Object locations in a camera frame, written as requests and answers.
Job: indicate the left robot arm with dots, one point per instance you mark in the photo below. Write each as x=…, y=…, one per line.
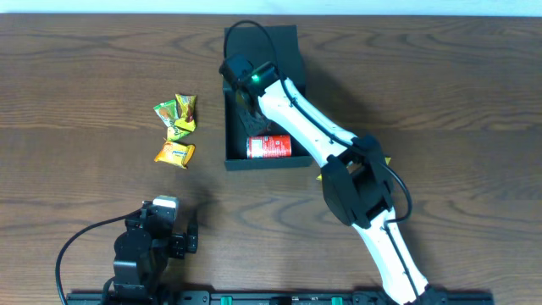
x=142, y=254

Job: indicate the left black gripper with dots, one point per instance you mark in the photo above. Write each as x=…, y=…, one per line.
x=180, y=242

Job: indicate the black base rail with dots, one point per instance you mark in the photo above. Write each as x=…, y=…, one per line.
x=354, y=298

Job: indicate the green snack packet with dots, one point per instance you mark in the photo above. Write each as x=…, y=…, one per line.
x=169, y=114

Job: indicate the yellow-green chocolate snack packet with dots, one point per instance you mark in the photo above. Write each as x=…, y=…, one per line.
x=186, y=109

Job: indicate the red chips can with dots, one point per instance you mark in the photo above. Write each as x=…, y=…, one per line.
x=268, y=147

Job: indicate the orange biscuit packet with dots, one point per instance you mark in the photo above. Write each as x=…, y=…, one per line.
x=176, y=154

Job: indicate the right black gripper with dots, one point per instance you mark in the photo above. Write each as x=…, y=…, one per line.
x=251, y=117

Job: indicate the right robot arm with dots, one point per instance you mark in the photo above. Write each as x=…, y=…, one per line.
x=357, y=183

